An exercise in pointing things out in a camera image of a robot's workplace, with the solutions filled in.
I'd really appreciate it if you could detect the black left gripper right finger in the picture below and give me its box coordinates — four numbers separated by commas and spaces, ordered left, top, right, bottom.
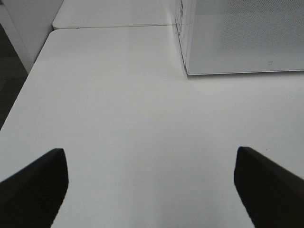
234, 147, 304, 228

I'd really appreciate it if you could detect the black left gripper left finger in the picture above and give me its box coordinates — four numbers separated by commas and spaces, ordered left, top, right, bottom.
0, 148, 69, 228

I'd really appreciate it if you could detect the white microwave door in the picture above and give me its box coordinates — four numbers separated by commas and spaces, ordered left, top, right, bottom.
186, 0, 304, 76

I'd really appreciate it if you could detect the white microwave oven body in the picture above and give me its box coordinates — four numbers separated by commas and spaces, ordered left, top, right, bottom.
174, 0, 197, 72

